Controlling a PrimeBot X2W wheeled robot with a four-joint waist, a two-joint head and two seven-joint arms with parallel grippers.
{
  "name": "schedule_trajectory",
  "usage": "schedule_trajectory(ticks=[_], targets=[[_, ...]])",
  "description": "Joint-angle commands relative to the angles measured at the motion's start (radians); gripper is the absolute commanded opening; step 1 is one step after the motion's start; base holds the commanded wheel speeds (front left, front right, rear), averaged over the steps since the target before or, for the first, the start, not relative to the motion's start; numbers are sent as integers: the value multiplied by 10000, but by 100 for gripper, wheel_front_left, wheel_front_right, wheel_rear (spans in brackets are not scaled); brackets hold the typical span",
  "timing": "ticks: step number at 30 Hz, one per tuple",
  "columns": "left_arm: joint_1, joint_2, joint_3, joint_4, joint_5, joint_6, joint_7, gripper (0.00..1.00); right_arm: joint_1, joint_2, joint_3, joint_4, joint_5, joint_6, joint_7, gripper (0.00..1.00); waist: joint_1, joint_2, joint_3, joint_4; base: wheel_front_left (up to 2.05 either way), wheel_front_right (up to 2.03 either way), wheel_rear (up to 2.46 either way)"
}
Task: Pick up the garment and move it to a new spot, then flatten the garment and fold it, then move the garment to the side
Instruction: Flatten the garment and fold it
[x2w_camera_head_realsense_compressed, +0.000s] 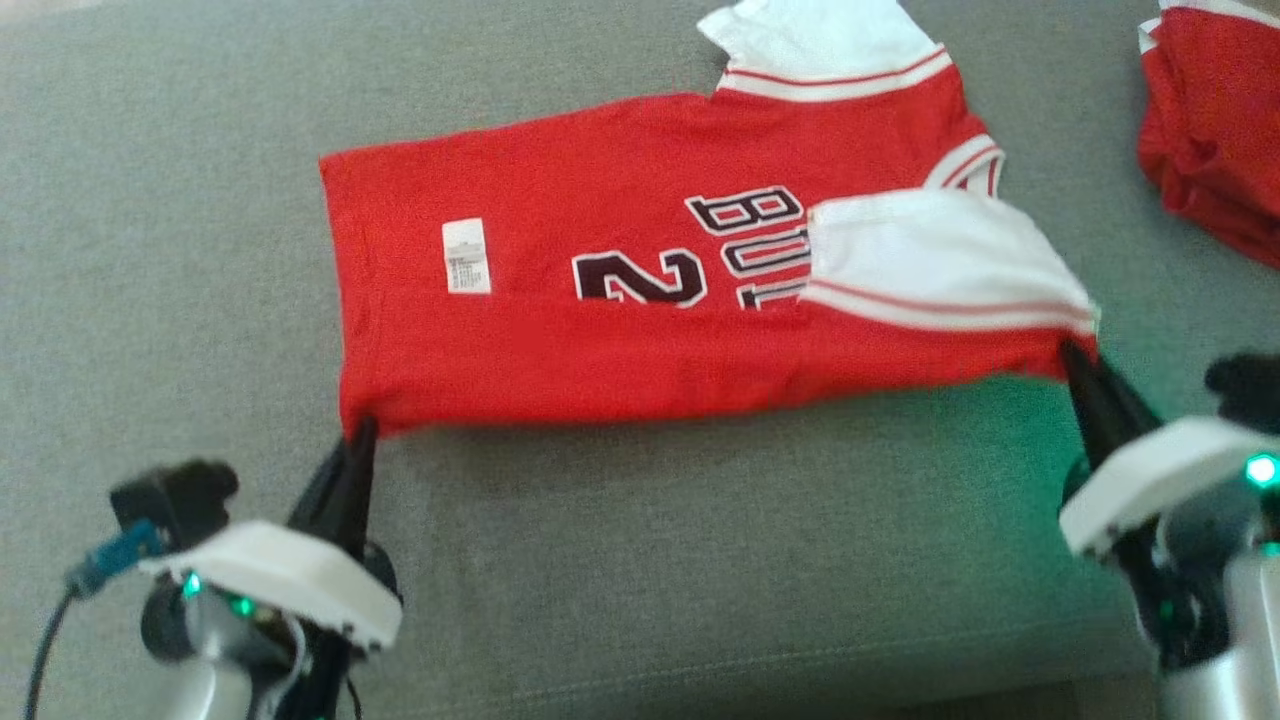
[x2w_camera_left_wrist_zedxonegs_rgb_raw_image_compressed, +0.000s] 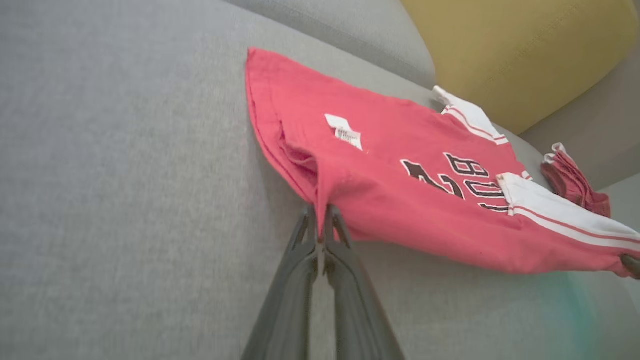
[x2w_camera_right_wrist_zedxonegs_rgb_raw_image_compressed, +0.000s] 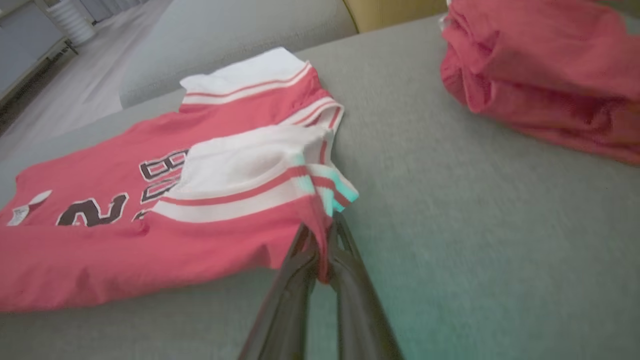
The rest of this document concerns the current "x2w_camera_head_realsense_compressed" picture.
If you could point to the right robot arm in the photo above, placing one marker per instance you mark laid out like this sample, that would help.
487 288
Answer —
1240 640

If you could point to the red jersey with black lettering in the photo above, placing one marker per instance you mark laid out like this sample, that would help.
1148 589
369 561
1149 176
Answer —
600 340

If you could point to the large grey sofa chaise cushion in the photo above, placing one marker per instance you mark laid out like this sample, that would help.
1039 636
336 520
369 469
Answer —
700 560

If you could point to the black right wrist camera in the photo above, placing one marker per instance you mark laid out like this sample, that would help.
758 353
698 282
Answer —
1250 385

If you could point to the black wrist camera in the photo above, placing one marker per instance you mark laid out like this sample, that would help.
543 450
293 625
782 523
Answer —
1250 385
175 495

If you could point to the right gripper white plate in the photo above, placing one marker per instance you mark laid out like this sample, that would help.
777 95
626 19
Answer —
1170 470

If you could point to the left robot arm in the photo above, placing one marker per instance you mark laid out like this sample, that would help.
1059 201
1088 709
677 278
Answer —
215 680

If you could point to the red mesh shorts white trim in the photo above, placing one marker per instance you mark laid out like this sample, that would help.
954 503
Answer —
1220 130

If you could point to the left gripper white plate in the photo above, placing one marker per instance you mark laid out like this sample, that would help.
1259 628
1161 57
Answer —
290 580

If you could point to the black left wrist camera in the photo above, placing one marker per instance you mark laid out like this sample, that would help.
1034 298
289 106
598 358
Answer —
175 495

